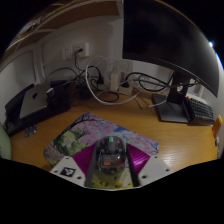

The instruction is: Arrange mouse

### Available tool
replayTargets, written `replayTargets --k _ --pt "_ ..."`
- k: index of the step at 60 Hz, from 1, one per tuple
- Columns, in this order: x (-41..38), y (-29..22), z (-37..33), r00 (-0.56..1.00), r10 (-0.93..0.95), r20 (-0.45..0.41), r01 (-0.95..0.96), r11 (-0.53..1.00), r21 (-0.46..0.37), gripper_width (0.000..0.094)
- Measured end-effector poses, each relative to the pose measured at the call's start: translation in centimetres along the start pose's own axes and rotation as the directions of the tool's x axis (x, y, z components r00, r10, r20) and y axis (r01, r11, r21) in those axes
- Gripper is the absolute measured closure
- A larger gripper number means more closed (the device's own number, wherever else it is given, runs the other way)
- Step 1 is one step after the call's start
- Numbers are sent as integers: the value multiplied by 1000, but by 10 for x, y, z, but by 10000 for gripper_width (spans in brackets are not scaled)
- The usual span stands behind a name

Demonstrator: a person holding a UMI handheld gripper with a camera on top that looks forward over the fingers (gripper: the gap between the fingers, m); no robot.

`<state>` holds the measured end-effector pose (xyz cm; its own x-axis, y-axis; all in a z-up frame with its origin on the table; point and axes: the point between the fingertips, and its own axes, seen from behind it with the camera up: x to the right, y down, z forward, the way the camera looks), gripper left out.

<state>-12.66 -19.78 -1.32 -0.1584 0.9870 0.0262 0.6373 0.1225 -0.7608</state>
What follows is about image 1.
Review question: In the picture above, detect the transparent computer mouse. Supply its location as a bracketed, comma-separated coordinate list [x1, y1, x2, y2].
[95, 135, 128, 176]

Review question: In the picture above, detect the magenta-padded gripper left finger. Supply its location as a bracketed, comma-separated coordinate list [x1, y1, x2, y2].
[49, 142, 99, 188]

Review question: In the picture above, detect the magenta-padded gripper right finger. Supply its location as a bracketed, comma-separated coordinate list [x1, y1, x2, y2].
[125, 142, 175, 187]

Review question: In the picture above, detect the pale green bag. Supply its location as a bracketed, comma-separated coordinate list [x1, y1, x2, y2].
[0, 124, 13, 161]

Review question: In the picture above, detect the white cable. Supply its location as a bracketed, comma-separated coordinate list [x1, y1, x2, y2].
[84, 54, 151, 109]

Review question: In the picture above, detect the silver mini computer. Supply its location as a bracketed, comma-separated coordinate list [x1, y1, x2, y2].
[19, 83, 56, 120]

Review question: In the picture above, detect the dark grey keyboard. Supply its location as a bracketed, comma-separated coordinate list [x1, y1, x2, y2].
[184, 97, 216, 126]

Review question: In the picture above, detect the floral print mouse pad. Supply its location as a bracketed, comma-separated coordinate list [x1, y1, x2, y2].
[43, 111, 160, 189]

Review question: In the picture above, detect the wooden wall shelf unit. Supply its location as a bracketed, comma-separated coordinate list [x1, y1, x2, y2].
[0, 0, 123, 64]

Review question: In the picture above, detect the white wall socket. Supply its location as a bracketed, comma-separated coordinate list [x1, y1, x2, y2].
[61, 42, 90, 61]

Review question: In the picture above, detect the black computer monitor with stand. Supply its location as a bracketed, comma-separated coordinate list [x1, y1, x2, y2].
[121, 0, 221, 124]

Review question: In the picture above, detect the white power strip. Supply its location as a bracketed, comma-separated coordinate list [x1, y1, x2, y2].
[98, 71, 133, 96]

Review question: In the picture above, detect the black cable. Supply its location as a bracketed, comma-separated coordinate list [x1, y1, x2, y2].
[128, 71, 201, 93]

